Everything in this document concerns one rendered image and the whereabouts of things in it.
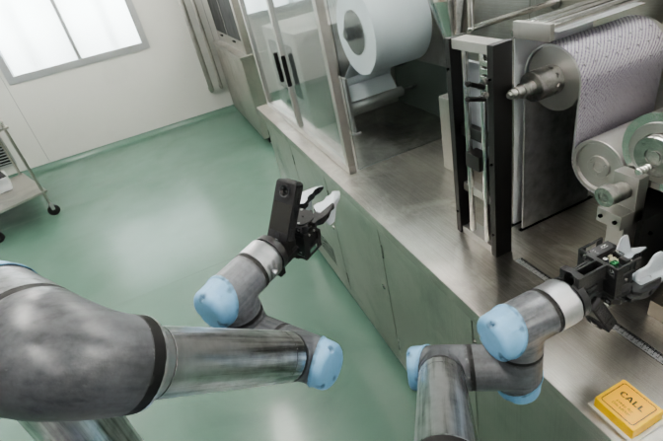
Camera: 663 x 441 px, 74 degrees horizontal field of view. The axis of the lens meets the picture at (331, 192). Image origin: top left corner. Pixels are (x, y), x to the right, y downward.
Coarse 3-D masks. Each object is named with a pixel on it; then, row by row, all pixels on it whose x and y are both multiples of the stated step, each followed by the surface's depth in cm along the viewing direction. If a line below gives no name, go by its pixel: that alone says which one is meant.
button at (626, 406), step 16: (624, 384) 76; (608, 400) 74; (624, 400) 74; (640, 400) 73; (608, 416) 74; (624, 416) 71; (640, 416) 71; (656, 416) 71; (624, 432) 71; (640, 432) 71
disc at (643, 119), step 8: (656, 112) 75; (640, 120) 78; (648, 120) 76; (656, 120) 75; (632, 128) 79; (624, 136) 82; (624, 144) 82; (624, 152) 83; (632, 168) 82; (648, 184) 81; (656, 184) 79
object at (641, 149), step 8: (648, 136) 75; (656, 136) 74; (640, 144) 77; (648, 144) 76; (656, 144) 74; (640, 152) 78; (648, 152) 77; (656, 152) 75; (640, 160) 78; (648, 160) 77; (656, 160) 75; (656, 168) 76; (656, 176) 76
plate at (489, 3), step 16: (480, 0) 149; (496, 0) 143; (512, 0) 137; (528, 0) 131; (544, 0) 126; (576, 0) 117; (640, 0) 102; (656, 0) 99; (480, 16) 152; (496, 16) 145; (528, 16) 133; (608, 16) 110; (624, 16) 107; (656, 16) 100; (480, 32) 155; (496, 32) 148; (512, 48) 144; (512, 64) 146; (512, 80) 149
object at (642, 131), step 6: (642, 126) 77; (648, 126) 76; (654, 126) 75; (660, 126) 74; (636, 132) 79; (642, 132) 78; (648, 132) 77; (654, 132) 76; (660, 132) 75; (630, 138) 80; (636, 138) 79; (630, 144) 81; (630, 150) 81; (630, 156) 81; (654, 180) 79; (660, 180) 78
